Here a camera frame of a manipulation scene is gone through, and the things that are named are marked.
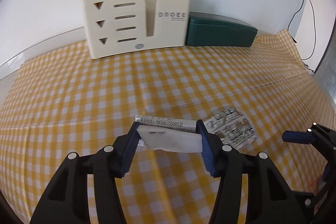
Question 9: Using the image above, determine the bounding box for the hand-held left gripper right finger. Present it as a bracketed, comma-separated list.
[196, 119, 306, 224]

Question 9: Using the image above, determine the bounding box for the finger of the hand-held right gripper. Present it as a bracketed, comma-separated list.
[282, 122, 336, 160]

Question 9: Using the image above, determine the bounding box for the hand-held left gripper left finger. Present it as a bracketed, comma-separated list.
[29, 122, 141, 224]

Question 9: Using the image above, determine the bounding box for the silver foil blister pack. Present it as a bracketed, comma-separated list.
[205, 108, 256, 153]

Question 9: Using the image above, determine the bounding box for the white printed paper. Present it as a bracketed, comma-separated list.
[135, 114, 203, 153]

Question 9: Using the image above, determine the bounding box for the yellow checkered tablecloth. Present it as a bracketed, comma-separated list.
[0, 30, 336, 224]

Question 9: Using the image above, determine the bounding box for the dark green box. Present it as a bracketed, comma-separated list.
[184, 11, 258, 48]

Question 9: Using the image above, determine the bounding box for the beige desk organizer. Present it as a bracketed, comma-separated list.
[82, 0, 192, 59]

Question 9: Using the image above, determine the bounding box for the black cable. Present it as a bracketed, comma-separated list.
[286, 0, 305, 33]
[301, 0, 316, 60]

